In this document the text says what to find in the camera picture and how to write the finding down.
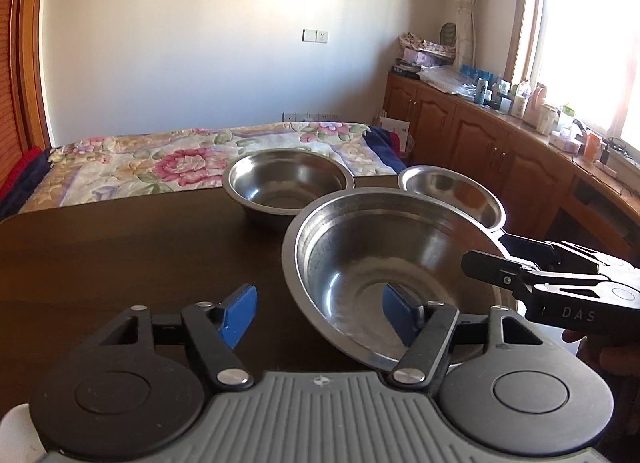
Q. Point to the large steel bowl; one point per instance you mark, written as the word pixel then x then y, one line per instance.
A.
pixel 340 251

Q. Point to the medium steel bowl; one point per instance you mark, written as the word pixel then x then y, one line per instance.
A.
pixel 279 183

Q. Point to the pink bottle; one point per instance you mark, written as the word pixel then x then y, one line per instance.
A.
pixel 534 104

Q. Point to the white paper bag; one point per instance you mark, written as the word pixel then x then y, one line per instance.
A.
pixel 398 127

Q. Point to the right hand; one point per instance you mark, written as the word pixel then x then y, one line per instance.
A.
pixel 620 359

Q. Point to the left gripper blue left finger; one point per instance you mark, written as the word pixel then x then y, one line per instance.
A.
pixel 212 331

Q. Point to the white wall switch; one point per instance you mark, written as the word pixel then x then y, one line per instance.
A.
pixel 317 36

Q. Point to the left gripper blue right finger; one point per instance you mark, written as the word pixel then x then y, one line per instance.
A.
pixel 425 329

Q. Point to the orange cup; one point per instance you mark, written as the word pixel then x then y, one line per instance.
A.
pixel 592 147

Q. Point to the wooden louvered wardrobe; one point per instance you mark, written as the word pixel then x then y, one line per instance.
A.
pixel 23 122

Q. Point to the small steel bowl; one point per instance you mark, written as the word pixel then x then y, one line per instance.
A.
pixel 457 190

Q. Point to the floral bed cover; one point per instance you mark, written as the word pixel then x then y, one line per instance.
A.
pixel 104 168

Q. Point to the wooden cabinet counter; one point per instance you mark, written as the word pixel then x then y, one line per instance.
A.
pixel 547 194

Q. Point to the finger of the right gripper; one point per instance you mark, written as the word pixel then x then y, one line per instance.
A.
pixel 501 272
pixel 548 254

